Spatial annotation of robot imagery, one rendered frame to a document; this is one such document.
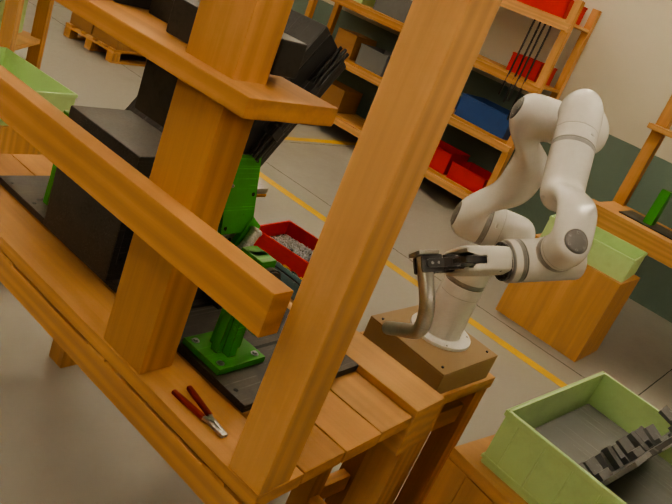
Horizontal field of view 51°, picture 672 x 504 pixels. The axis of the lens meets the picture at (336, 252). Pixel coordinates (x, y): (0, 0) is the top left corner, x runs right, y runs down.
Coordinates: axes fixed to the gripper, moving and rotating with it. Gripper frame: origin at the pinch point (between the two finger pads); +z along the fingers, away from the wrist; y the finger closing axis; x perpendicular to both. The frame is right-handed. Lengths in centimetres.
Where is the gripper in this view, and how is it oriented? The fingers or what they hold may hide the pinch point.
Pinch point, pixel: (427, 264)
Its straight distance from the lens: 132.5
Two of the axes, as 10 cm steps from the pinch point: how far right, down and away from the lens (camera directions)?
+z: -9.6, 0.3, -2.6
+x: 0.7, 9.9, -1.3
